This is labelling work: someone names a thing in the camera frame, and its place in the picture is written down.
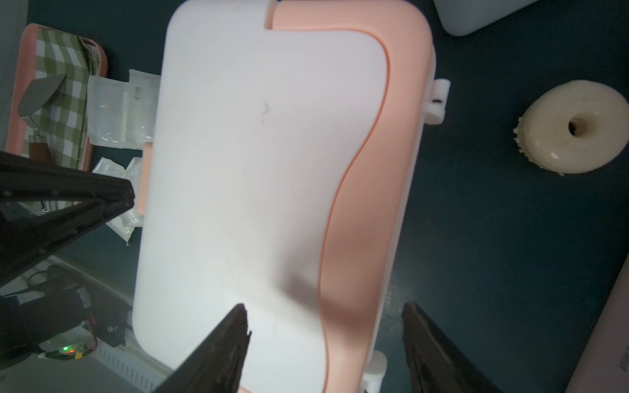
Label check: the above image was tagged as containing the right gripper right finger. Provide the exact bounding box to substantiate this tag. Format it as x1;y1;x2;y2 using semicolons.
401;302;501;392

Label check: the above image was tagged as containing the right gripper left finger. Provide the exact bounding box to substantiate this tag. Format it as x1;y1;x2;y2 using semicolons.
156;304;251;393

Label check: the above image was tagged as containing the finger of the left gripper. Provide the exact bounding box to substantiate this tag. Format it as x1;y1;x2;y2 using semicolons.
1;152;134;286

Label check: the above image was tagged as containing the pink first aid box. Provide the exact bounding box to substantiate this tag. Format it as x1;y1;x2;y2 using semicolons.
566;263;628;393

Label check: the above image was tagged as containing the white box peach handle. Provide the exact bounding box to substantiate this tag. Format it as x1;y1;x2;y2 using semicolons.
132;1;450;392

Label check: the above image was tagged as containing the blue box orange handle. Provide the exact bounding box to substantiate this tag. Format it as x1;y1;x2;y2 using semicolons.
433;0;537;37

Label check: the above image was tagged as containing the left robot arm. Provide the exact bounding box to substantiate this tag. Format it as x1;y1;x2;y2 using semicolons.
1;152;135;368

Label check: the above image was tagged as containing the pink tray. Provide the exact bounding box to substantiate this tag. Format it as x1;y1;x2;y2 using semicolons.
7;24;108;171

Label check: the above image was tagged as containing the green checkered cloth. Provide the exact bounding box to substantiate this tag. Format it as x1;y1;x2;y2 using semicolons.
22;27;102;170

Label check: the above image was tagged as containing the cream round brush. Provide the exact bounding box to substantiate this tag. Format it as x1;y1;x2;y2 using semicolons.
514;80;628;175

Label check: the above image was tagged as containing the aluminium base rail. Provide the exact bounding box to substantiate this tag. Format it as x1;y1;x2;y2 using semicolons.
43;254;178;393

